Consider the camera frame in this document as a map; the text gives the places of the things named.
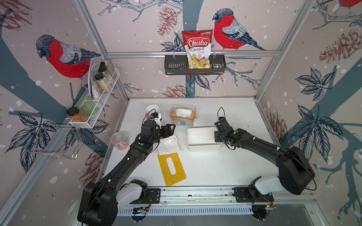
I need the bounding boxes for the clear plastic tissue box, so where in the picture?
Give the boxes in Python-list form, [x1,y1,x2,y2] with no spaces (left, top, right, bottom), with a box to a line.
[170,105,196,127]

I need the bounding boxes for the white plastic tissue box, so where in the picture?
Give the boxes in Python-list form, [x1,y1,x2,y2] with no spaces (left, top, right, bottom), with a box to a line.
[187,127,222,152]

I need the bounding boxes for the blue tissue paper pack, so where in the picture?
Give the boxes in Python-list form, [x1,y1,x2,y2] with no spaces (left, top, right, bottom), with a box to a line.
[171,117,194,127]

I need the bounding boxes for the beige bottle black cap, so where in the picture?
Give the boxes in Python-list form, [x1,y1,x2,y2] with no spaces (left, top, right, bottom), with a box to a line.
[94,73,111,92]
[98,62,114,84]

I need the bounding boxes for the chrome wire rack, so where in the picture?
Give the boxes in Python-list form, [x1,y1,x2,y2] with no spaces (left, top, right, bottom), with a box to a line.
[26,125,84,160]

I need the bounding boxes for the orange spice jar black lid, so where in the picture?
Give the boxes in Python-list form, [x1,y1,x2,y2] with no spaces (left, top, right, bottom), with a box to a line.
[67,106,88,122]

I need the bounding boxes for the bamboo tissue box lid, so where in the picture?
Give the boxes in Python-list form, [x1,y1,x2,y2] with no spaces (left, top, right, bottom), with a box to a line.
[170,108,196,119]

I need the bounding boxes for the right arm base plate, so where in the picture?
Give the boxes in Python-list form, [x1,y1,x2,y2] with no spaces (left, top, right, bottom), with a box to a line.
[232,187,274,203]

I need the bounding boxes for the black wall basket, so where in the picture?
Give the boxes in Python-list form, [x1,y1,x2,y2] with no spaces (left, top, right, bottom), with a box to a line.
[165,55,226,75]

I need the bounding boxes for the green item in bag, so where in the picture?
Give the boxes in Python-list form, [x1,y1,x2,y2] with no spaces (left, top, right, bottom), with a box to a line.
[75,96,99,118]

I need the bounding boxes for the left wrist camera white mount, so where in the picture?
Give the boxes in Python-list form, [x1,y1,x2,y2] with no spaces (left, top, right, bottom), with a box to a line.
[150,112,162,127]

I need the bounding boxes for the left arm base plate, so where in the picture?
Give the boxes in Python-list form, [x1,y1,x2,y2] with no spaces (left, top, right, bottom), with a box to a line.
[131,188,161,204]

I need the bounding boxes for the white tissue paper pack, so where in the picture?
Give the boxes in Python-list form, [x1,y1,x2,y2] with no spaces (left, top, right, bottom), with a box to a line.
[157,135,180,155]

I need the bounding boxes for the yellow tissue box lid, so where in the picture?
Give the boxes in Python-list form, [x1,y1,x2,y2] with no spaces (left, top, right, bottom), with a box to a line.
[157,153,187,186]

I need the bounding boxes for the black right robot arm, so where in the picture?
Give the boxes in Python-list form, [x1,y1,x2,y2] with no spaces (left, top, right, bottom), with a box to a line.
[214,117,315,198]

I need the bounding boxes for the white oval cup holder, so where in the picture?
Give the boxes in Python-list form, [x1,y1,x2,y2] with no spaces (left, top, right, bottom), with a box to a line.
[144,105,165,126]

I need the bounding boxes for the aluminium front rail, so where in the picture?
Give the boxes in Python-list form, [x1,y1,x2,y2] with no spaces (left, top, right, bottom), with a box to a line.
[79,185,317,207]

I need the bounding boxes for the red Chuba chips bag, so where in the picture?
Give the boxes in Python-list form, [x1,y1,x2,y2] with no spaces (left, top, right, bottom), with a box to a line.
[182,30,213,69]

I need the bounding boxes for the white wire wall shelf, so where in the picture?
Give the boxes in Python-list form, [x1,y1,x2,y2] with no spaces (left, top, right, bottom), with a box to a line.
[70,57,120,129]

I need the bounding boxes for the clear plastic cup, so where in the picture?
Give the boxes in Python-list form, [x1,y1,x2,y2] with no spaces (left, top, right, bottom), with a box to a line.
[110,132,129,150]

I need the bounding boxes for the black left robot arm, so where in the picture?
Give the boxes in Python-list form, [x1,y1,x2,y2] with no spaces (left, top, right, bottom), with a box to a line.
[77,120,176,226]

